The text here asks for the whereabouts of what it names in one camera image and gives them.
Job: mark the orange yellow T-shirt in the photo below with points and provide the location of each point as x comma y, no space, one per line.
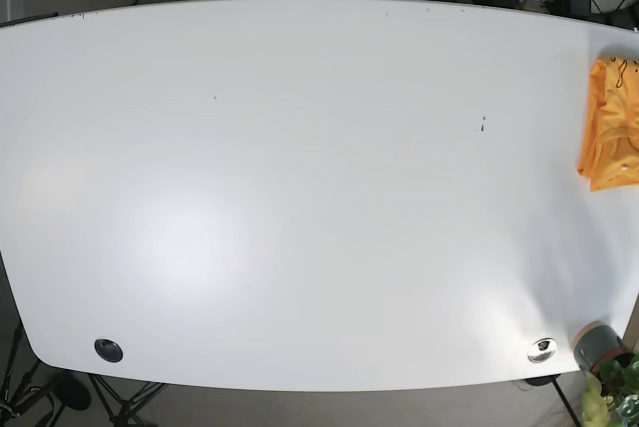
609,151

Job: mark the black table grommet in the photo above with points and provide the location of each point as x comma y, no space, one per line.
108,350

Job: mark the silver table grommet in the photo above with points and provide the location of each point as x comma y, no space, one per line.
541,350

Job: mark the grey plant pot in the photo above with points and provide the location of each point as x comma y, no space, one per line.
596,343

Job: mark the green potted plant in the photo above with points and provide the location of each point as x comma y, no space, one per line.
611,394

